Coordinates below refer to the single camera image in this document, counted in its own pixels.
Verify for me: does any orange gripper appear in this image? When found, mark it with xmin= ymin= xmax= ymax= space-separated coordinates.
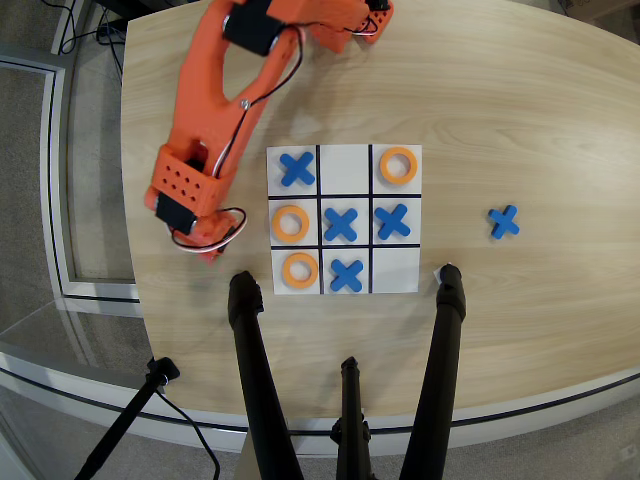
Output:
xmin=189 ymin=208 xmax=242 ymax=266

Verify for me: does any blue foam cross piece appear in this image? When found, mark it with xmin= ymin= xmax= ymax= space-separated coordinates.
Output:
xmin=323 ymin=206 xmax=360 ymax=242
xmin=329 ymin=258 xmax=365 ymax=294
xmin=487 ymin=204 xmax=521 ymax=240
xmin=278 ymin=151 xmax=317 ymax=188
xmin=373 ymin=203 xmax=412 ymax=240

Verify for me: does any black tripod leg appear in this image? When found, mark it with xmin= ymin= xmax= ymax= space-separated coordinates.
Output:
xmin=227 ymin=270 xmax=306 ymax=480
xmin=398 ymin=263 xmax=468 ymax=480
xmin=329 ymin=356 xmax=374 ymax=480

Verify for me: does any white tic-tac-toe board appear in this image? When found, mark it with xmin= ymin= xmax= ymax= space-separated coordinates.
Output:
xmin=266 ymin=144 xmax=424 ymax=296

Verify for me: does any thin black stand pole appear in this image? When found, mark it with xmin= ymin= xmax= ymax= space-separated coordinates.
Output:
xmin=73 ymin=356 xmax=181 ymax=480

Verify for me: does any black furniture base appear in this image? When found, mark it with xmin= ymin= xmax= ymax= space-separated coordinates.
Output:
xmin=92 ymin=0 xmax=201 ymax=16

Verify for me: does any orange foam ring piece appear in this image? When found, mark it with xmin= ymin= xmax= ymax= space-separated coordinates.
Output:
xmin=281 ymin=251 xmax=320 ymax=290
xmin=379 ymin=146 xmax=419 ymax=186
xmin=271 ymin=204 xmax=311 ymax=245

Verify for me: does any grey metal floor frame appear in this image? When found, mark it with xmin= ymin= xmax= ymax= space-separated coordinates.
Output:
xmin=0 ymin=54 xmax=142 ymax=304

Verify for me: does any black cable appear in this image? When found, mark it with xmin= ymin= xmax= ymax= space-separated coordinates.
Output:
xmin=153 ymin=387 xmax=222 ymax=480
xmin=94 ymin=5 xmax=125 ymax=77
xmin=58 ymin=0 xmax=87 ymax=56

